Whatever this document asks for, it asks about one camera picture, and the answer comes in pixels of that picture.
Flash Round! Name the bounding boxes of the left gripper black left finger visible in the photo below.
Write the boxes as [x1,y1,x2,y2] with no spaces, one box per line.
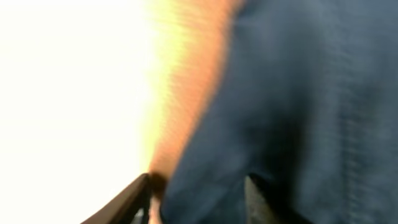
[81,174,152,224]

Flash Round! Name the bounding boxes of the dark blue shorts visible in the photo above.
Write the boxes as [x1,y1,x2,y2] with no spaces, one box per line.
[160,0,397,224]

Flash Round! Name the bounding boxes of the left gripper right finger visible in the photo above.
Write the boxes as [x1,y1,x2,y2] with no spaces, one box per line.
[244,174,311,224]

